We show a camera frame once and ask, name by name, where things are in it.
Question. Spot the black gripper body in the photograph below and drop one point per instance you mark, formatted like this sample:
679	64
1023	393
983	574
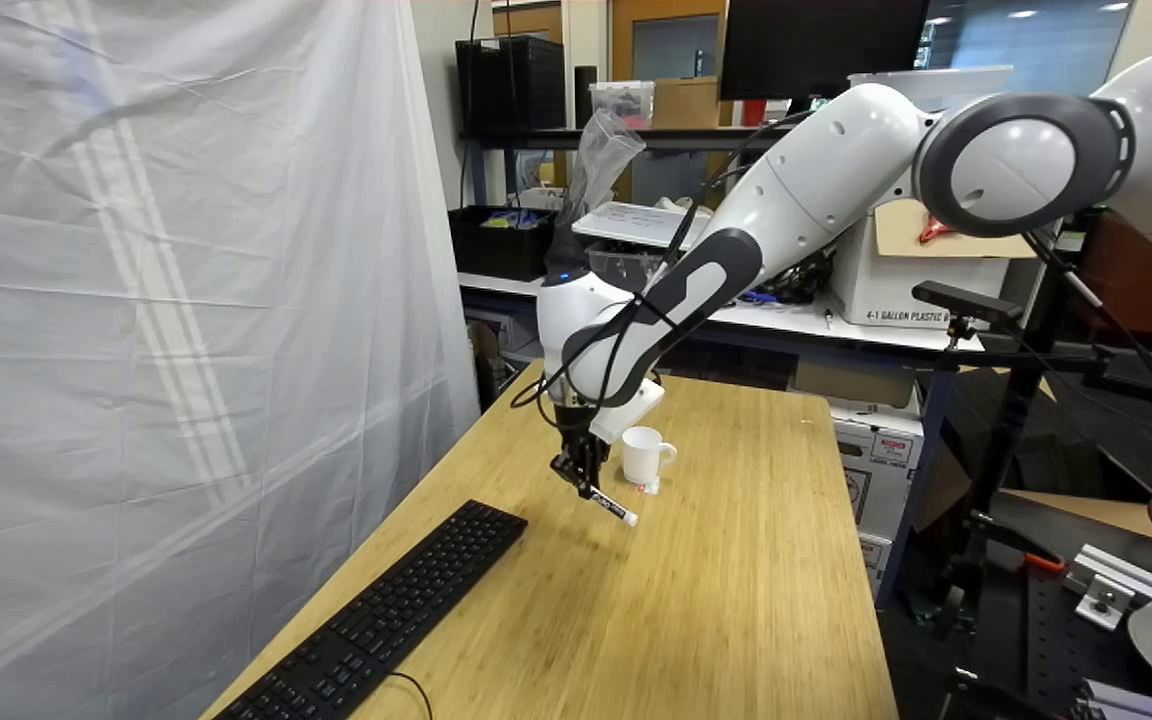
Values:
578	434

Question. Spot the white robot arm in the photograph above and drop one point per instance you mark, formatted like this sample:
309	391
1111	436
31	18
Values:
816	172

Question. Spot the white mug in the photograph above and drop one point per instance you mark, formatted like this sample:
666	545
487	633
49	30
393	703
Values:
640	463

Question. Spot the black storage bin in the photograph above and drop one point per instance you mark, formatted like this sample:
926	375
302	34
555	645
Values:
501	241

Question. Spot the white tray lid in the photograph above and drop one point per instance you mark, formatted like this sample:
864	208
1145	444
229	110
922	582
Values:
629	224

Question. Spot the black keyboard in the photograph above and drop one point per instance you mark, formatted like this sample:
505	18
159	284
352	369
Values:
383	618

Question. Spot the white workbench shelf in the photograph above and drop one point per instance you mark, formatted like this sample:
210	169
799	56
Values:
803	324

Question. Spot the crumpled clear plastic bag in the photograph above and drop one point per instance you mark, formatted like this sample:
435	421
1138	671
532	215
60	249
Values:
603	154

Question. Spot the white printed carton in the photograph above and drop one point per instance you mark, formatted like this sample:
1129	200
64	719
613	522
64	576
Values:
882	466

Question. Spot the clear plastic container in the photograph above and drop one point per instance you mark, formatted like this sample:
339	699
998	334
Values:
623	107

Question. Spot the brown cardboard box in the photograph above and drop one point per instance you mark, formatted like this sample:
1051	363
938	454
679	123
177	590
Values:
689	107

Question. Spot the white cardboard box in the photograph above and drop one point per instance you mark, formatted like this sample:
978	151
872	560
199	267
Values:
898	284

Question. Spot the stacked black boxes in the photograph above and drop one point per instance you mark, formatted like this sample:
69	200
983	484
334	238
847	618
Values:
508	81

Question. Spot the white translucent curtain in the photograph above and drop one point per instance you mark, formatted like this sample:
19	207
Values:
177	344

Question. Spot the red clamp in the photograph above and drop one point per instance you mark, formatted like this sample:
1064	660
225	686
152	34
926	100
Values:
938	232

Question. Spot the black computer monitor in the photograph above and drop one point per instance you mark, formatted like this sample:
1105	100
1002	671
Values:
803	47

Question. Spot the blue grey partition panel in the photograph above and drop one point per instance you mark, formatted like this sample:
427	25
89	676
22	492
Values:
1042	34

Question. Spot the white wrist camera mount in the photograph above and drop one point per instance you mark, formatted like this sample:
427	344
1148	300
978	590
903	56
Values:
636	407

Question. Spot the black camera stand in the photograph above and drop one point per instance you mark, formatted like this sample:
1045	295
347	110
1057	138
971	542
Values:
1002	441

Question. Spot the aluminium bracket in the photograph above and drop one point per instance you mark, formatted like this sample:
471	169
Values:
1119	587

